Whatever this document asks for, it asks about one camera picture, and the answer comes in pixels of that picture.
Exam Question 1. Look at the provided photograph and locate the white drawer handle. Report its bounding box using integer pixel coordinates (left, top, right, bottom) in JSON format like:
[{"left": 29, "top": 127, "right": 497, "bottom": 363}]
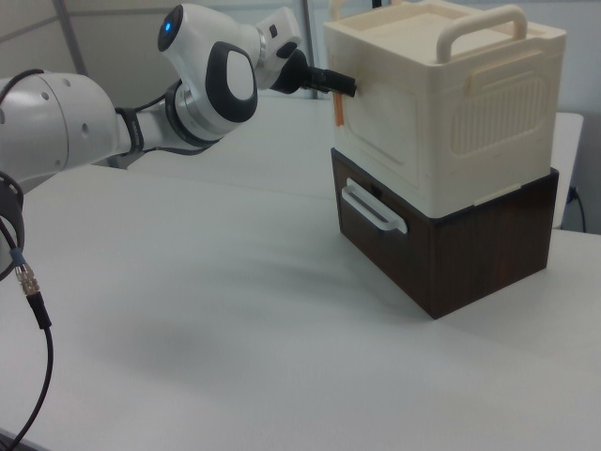
[{"left": 342, "top": 177, "right": 408, "bottom": 235}]

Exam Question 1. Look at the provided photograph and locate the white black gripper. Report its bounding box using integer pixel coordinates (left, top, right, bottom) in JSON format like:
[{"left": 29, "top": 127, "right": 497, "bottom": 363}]
[{"left": 256, "top": 6, "right": 358, "bottom": 99}]

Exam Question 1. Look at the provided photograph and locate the cream cabinet door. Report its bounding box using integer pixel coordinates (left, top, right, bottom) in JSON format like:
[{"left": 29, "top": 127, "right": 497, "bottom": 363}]
[{"left": 331, "top": 54, "right": 424, "bottom": 190}]

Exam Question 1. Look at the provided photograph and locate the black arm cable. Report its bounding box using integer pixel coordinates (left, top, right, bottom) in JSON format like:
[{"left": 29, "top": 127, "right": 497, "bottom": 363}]
[{"left": 0, "top": 69, "right": 213, "bottom": 157}]

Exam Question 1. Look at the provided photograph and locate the cream plastic cabinet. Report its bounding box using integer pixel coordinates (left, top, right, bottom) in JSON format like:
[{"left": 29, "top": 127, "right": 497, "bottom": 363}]
[{"left": 322, "top": 0, "right": 568, "bottom": 221}]

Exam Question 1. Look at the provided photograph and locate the dark brown drawer front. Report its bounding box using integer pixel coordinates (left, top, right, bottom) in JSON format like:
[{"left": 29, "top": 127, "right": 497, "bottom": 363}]
[{"left": 331, "top": 148, "right": 437, "bottom": 320}]

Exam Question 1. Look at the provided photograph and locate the dark brown wooden drawer box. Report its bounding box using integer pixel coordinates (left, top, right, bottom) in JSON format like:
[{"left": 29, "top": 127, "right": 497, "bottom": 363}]
[{"left": 331, "top": 147, "right": 561, "bottom": 321}]

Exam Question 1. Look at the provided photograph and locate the grey metal partition post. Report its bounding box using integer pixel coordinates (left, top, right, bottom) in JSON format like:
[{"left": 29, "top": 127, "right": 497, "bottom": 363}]
[{"left": 54, "top": 0, "right": 89, "bottom": 77}]

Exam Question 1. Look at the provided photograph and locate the black wall cable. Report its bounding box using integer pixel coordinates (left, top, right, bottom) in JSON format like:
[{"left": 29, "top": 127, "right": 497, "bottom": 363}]
[{"left": 568, "top": 186, "right": 589, "bottom": 232}]

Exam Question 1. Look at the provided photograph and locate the black cable with metal connector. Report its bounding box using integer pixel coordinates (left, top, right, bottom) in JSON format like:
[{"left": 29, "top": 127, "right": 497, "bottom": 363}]
[{"left": 0, "top": 216, "right": 55, "bottom": 445}]

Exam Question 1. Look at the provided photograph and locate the cream cabinet carry handle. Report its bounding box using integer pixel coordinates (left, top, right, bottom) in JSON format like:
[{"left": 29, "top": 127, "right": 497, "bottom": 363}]
[{"left": 436, "top": 4, "right": 528, "bottom": 65}]

